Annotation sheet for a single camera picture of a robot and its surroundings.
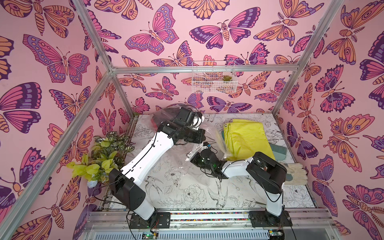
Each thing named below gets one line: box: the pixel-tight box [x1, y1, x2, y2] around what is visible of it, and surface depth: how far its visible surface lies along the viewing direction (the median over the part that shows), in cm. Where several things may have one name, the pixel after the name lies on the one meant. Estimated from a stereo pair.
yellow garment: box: [223, 119, 276, 161], surface depth 97 cm
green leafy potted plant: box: [66, 131, 135, 189], surface depth 74 cm
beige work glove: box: [280, 162, 308, 186], surface depth 89 cm
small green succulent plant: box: [222, 75, 232, 81], surface depth 95 cm
